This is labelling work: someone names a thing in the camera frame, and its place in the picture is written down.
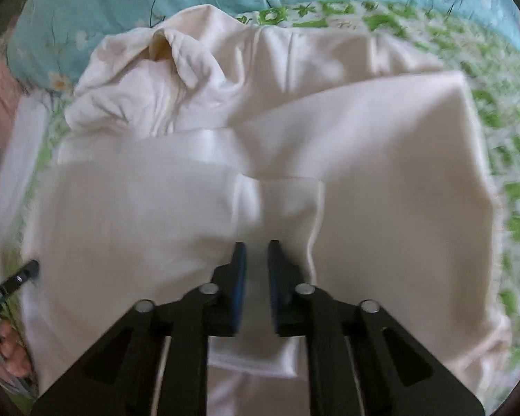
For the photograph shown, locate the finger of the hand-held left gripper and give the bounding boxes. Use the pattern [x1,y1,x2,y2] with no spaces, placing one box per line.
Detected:
[0,260,41,308]

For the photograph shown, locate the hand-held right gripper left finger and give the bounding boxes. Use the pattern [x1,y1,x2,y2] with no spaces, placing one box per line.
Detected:
[30,242,248,416]

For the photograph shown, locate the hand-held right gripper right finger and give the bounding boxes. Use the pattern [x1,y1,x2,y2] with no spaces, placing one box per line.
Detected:
[266,240,486,416]

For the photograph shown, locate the cream white hooded garment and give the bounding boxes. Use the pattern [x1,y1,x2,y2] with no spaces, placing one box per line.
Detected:
[21,3,513,416]

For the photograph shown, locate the person's left hand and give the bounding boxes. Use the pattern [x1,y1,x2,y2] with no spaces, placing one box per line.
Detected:
[0,321,32,379]

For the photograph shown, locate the white towel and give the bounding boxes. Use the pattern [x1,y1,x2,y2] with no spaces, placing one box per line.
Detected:
[0,94,50,248]

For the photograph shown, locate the pink pillow with plaid patch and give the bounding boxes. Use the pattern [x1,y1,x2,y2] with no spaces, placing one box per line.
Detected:
[0,37,27,211]

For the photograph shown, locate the green checked printed bedsheet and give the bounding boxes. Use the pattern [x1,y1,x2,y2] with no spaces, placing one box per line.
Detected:
[0,0,520,416]

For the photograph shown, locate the blue floral quilt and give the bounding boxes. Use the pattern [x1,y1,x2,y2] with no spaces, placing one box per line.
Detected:
[6,0,520,93]

